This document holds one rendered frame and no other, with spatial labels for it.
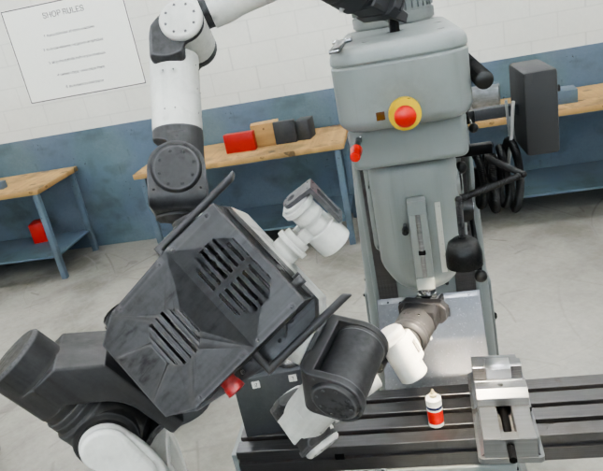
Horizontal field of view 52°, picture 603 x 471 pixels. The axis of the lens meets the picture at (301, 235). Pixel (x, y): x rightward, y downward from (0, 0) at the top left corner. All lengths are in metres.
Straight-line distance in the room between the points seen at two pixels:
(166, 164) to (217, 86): 4.82
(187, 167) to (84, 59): 5.25
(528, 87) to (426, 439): 0.91
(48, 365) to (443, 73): 0.84
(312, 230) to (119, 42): 5.14
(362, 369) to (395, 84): 0.52
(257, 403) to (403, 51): 1.00
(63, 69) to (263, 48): 1.92
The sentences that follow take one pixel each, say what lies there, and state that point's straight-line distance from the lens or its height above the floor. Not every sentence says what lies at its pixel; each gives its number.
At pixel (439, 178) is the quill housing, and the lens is 1.36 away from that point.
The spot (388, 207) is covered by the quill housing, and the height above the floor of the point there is 1.53.
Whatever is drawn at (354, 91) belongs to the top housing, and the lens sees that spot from 1.18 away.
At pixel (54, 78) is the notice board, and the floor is 1.71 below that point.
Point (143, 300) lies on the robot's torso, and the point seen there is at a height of 1.62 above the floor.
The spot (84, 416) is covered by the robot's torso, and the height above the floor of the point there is 1.42.
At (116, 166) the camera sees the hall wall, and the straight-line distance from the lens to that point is 6.36.
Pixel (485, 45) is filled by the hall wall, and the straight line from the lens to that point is 5.67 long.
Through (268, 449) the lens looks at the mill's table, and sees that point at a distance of 1.73.
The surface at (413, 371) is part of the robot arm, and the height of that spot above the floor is 1.21.
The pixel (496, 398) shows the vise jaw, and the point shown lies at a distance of 1.64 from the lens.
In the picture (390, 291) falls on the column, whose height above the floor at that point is 1.09.
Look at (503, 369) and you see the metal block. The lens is 1.66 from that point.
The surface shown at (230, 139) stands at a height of 1.00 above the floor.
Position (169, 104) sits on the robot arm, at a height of 1.86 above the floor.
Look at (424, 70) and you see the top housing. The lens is 1.17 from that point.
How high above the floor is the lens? 1.99
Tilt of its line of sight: 21 degrees down
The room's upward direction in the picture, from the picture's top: 11 degrees counter-clockwise
